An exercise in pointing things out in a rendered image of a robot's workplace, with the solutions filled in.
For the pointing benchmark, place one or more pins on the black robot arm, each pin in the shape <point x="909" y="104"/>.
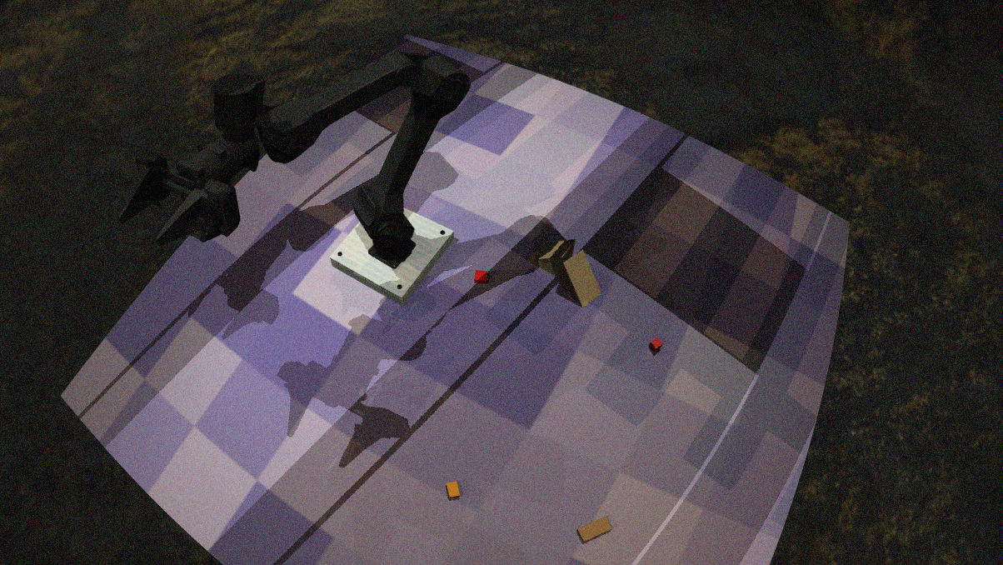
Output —
<point x="437" y="88"/>

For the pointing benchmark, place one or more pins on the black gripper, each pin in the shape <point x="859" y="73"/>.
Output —
<point x="210" y="202"/>

